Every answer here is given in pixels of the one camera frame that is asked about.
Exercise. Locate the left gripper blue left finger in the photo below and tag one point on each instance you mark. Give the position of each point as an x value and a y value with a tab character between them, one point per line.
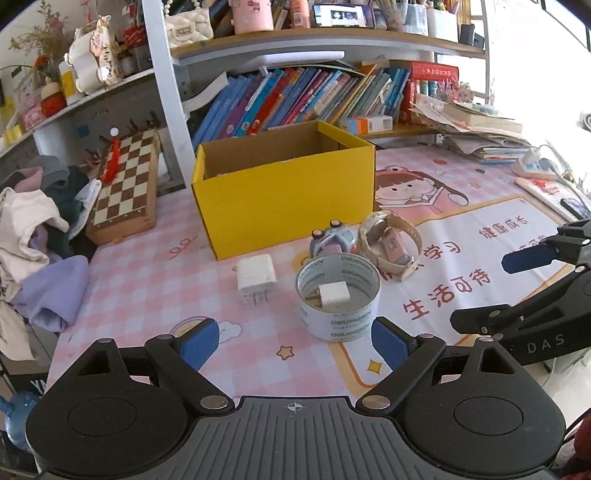
198	343

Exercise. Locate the blue toy truck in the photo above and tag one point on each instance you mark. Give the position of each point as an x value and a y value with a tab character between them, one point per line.
337	238

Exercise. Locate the yellow cardboard box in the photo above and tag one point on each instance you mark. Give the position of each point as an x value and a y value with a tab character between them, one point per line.
274	187

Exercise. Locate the cream wrist watch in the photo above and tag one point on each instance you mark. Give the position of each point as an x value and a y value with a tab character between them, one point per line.
369	243

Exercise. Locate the stack of papers and books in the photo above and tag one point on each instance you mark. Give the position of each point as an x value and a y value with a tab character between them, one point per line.
472	131

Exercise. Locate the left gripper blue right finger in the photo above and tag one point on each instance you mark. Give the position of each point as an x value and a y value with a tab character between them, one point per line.
392	342

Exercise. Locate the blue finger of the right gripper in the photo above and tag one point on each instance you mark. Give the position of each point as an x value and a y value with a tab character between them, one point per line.
530	258

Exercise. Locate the row of books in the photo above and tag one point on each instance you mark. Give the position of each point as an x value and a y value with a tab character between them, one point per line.
251	103

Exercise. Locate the white power strip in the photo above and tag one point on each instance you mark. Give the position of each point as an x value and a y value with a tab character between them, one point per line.
534	167

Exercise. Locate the white shelf unit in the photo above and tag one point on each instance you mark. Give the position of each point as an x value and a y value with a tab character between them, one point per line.
176	75

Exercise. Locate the white tape roll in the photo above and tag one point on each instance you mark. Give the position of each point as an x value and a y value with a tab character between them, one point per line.
348	322

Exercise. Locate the orange white medicine box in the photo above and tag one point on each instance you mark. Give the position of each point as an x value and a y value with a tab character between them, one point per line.
367	124

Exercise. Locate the white quilted handbag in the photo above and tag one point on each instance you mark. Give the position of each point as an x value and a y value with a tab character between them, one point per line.
188	27

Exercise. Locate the large white charger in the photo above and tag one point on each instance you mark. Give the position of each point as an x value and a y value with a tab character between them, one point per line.
256	279

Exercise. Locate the pink small case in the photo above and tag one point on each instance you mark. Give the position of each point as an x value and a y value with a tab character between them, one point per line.
394	247

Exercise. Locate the white lucky cat figure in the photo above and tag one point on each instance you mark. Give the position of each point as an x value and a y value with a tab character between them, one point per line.
93	55

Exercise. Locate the pink cup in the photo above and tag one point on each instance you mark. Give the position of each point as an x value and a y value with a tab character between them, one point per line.
250	16

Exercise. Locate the pile of clothes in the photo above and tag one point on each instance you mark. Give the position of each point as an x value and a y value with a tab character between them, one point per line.
44	206

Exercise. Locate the blue water jug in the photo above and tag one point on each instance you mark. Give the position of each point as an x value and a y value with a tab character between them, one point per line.
16	412

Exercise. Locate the pink cartoon table mat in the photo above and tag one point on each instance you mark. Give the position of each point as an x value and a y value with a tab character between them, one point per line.
308	335

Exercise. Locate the wooden chess board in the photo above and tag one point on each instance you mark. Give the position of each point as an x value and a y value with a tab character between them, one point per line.
127	204

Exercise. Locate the small white charger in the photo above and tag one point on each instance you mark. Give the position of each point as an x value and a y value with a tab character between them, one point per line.
334	294

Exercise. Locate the red tassel ornament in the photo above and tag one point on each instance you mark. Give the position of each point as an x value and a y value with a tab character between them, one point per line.
111	166

